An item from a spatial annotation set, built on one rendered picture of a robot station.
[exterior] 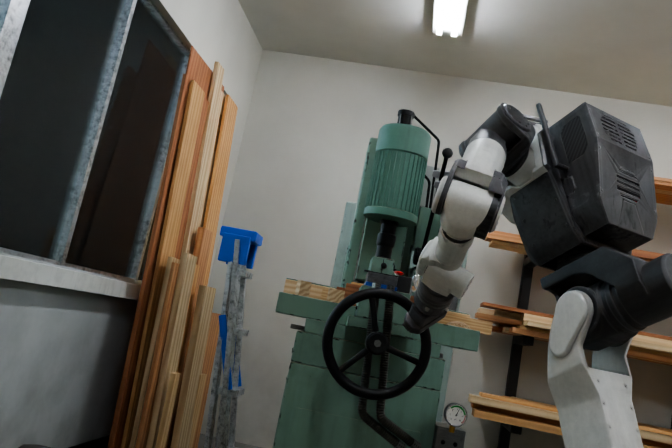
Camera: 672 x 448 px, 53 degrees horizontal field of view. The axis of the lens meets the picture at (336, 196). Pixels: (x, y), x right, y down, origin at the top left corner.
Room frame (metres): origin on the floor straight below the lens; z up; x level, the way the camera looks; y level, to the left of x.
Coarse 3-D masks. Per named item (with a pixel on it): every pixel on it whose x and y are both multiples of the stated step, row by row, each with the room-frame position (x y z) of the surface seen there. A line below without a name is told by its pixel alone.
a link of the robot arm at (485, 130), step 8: (496, 112) 1.42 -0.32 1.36; (488, 120) 1.44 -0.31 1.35; (496, 120) 1.41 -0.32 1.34; (480, 128) 1.45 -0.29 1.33; (488, 128) 1.43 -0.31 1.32; (496, 128) 1.42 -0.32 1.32; (504, 128) 1.41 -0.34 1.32; (472, 136) 1.47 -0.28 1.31; (480, 136) 1.40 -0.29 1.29; (488, 136) 1.39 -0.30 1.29; (496, 136) 1.41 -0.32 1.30; (504, 136) 1.42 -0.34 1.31; (512, 136) 1.41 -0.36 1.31; (464, 144) 1.49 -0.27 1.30; (504, 144) 1.41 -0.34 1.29; (512, 144) 1.43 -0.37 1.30
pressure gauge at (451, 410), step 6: (450, 408) 1.91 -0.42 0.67; (456, 408) 1.91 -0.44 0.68; (462, 408) 1.91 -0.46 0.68; (444, 414) 1.92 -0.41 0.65; (450, 414) 1.91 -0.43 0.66; (462, 414) 1.91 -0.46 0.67; (450, 420) 1.91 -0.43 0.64; (456, 420) 1.91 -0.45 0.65; (462, 420) 1.91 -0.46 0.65; (450, 426) 1.93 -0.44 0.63; (456, 426) 1.91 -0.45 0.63
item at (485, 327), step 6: (324, 294) 2.13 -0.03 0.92; (444, 318) 2.13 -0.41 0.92; (450, 318) 2.13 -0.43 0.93; (456, 318) 2.13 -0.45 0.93; (462, 318) 2.13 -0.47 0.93; (468, 318) 2.13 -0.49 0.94; (468, 324) 2.13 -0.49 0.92; (474, 324) 2.13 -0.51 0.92; (480, 324) 2.13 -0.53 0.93; (486, 324) 2.13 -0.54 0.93; (492, 324) 2.13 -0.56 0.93; (480, 330) 2.13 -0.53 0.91; (486, 330) 2.13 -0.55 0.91
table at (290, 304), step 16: (288, 304) 1.98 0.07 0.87; (304, 304) 1.98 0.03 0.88; (320, 304) 1.98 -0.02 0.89; (336, 304) 1.98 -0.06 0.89; (320, 320) 1.98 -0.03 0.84; (352, 320) 1.88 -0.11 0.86; (400, 336) 1.91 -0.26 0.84; (416, 336) 1.97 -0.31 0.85; (432, 336) 1.97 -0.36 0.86; (448, 336) 1.97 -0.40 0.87; (464, 336) 1.97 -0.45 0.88
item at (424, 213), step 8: (424, 208) 2.31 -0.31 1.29; (424, 216) 2.31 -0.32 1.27; (440, 216) 2.31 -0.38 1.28; (424, 224) 2.31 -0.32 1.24; (432, 224) 2.31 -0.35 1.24; (440, 224) 2.32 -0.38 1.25; (416, 232) 2.31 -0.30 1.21; (424, 232) 2.31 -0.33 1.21; (432, 232) 2.31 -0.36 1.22; (416, 240) 2.31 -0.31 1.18
